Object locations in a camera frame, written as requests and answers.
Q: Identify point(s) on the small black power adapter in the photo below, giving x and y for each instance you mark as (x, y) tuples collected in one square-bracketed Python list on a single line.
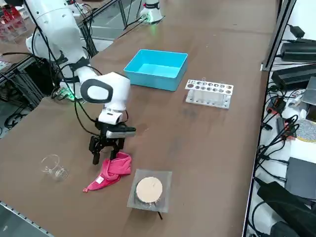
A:
[(297, 30)]

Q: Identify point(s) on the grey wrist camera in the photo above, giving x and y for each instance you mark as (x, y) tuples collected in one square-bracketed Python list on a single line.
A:
[(118, 134)]

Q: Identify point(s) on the long black power adapter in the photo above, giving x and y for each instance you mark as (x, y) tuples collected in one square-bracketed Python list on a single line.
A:
[(300, 50), (291, 76)]

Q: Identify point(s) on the white test tube rack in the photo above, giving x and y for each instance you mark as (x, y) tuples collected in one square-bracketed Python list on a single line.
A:
[(209, 95)]

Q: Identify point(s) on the red and black device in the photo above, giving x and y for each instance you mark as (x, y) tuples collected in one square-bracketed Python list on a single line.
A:
[(277, 105)]

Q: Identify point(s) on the black frame stand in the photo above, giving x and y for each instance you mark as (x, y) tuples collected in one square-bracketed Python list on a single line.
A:
[(32, 81)]

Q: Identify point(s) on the blue plastic storage box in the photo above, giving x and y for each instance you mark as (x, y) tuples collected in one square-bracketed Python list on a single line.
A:
[(158, 71)]

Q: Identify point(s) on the clear shelf with red packets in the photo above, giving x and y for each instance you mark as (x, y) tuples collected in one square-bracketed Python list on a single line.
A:
[(11, 24)]

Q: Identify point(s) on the round glittery disc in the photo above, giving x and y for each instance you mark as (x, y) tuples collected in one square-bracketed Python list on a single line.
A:
[(307, 130)]

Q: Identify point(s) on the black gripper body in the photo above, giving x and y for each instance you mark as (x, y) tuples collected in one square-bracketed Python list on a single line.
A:
[(101, 132)]

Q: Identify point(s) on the flat black box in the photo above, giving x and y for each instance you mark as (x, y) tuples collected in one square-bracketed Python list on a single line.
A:
[(302, 176)]

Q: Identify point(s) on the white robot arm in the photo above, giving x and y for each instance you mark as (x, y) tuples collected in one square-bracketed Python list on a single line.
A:
[(151, 12), (56, 32)]

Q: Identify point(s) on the pink rag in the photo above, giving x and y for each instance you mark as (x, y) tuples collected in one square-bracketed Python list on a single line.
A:
[(116, 168)]

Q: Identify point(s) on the aluminium frame post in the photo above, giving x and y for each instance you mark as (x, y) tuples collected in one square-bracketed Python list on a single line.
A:
[(279, 34)]

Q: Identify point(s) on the black bag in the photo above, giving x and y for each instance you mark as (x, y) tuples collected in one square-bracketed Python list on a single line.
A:
[(286, 207)]

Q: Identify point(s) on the clear glass beaker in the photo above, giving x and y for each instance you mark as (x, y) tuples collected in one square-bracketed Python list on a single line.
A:
[(53, 166)]

